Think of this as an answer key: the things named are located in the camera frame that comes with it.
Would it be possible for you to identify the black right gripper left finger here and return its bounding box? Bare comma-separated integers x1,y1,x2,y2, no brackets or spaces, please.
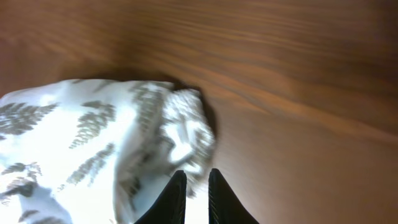
135,170,187,224

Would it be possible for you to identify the white fern print garment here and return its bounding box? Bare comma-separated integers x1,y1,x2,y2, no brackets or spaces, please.
1,79,215,223

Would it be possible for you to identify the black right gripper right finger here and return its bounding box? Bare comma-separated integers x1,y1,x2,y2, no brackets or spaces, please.
208,168,259,224

